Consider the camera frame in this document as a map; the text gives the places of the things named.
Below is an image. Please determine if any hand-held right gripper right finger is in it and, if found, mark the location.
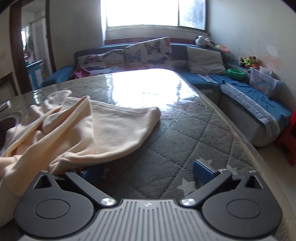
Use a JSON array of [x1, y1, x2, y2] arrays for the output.
[[180, 159, 264, 208]]

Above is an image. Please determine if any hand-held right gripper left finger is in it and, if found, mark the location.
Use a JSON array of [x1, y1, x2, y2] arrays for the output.
[[34, 166, 117, 208]]

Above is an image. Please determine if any cream sweatshirt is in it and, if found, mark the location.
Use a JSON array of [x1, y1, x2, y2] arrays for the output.
[[0, 89, 161, 227]]

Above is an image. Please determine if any grey quilted star table cover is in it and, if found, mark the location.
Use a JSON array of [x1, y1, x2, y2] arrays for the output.
[[0, 68, 286, 241]]

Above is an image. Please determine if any red plastic stool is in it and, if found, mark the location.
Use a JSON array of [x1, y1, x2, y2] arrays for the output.
[[274, 113, 296, 168]]

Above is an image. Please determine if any blue sofa blanket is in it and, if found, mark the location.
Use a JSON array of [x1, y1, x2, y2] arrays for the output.
[[199, 74, 293, 138]]

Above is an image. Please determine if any round black cooktop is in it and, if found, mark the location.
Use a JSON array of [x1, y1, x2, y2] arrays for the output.
[[0, 112, 19, 151]]

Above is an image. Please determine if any pink cloth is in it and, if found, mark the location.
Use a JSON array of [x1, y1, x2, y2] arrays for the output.
[[73, 67, 92, 80]]

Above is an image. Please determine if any green bowl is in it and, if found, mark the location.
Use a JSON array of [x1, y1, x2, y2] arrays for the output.
[[227, 69, 247, 80]]

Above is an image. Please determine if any clear plastic storage box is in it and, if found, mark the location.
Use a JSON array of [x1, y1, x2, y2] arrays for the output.
[[247, 66, 284, 98]]

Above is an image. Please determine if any grey pillow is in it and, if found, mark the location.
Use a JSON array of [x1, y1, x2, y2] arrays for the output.
[[186, 46, 228, 75]]

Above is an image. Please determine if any long butterfly print cushion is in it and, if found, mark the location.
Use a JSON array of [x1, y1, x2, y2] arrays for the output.
[[77, 49, 125, 75]]

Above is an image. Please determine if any blue cabinet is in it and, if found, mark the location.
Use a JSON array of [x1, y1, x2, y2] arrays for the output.
[[26, 60, 46, 88]]

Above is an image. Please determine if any green plush toy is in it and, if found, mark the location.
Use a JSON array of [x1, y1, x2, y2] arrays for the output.
[[239, 57, 252, 68]]

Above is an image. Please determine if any blue sofa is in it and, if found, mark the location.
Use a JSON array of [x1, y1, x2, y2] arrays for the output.
[[43, 42, 294, 147]]

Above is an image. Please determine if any brown teddy bear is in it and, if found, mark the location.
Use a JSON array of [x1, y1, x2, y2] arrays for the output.
[[249, 56, 261, 68]]

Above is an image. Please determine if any pink green toy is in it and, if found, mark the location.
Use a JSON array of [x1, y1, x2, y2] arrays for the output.
[[214, 44, 231, 56]]

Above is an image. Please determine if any panda plush toy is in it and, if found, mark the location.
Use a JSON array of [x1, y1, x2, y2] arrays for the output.
[[195, 35, 216, 49]]

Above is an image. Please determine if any tall butterfly print cushion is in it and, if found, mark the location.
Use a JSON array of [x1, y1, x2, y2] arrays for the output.
[[124, 37, 174, 70]]

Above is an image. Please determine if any window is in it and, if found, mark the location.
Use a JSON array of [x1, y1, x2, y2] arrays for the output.
[[100, 0, 208, 32]]

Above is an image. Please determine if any dark wooden door frame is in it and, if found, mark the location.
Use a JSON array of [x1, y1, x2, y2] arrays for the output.
[[9, 0, 31, 96]]

